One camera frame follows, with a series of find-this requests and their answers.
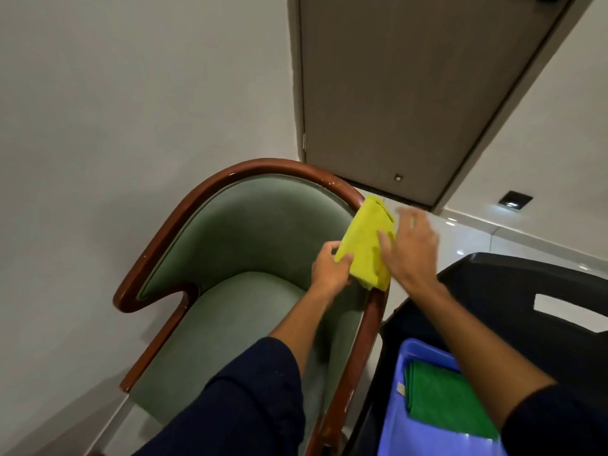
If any person's right hand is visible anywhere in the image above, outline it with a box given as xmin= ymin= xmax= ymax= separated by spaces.
xmin=377 ymin=206 xmax=441 ymax=292

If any person's left hand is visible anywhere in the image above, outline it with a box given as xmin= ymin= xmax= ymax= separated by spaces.
xmin=311 ymin=240 xmax=354 ymax=298

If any yellow microfiber cloth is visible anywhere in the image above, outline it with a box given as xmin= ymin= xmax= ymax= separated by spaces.
xmin=334 ymin=195 xmax=397 ymax=292

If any person's right forearm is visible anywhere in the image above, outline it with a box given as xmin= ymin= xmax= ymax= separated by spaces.
xmin=412 ymin=275 xmax=608 ymax=456

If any person's left forearm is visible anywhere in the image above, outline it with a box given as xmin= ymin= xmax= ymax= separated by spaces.
xmin=134 ymin=280 xmax=339 ymax=456

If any green upholstered wooden armchair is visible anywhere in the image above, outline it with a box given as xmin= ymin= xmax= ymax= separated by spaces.
xmin=112 ymin=158 xmax=391 ymax=456

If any black cleaning cart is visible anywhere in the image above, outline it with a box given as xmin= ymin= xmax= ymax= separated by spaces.
xmin=343 ymin=252 xmax=608 ymax=456

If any beige door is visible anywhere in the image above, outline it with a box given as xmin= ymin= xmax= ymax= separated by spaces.
xmin=298 ymin=0 xmax=578 ymax=208

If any green folded cloth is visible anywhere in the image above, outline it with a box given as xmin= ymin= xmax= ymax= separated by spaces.
xmin=404 ymin=359 xmax=499 ymax=440

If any blue plastic tray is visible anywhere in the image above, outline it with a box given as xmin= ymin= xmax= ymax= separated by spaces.
xmin=377 ymin=338 xmax=508 ymax=456

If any square wall night light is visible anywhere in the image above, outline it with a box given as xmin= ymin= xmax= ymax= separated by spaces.
xmin=498 ymin=190 xmax=534 ymax=211

